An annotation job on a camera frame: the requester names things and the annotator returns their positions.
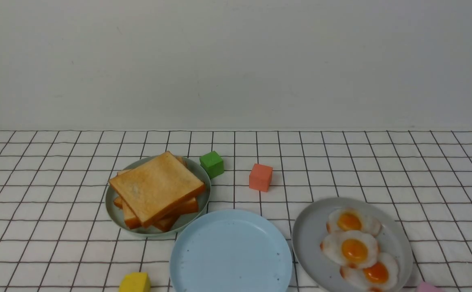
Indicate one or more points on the toast slice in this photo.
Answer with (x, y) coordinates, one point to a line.
(165, 224)
(156, 188)
(130, 219)
(188, 207)

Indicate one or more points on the fried egg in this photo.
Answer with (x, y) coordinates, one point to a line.
(352, 249)
(380, 277)
(349, 219)

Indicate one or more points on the green cube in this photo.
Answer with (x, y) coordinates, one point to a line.
(213, 164)

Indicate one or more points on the orange cube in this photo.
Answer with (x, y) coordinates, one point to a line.
(260, 177)

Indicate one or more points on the light blue plate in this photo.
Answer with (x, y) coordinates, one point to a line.
(231, 250)

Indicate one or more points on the green plate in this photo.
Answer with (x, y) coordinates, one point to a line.
(116, 214)

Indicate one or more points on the grey plate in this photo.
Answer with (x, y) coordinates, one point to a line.
(310, 229)

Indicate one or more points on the yellow block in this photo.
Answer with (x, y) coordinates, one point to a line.
(135, 282)

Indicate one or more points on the pink block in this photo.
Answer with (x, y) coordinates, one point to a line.
(426, 287)

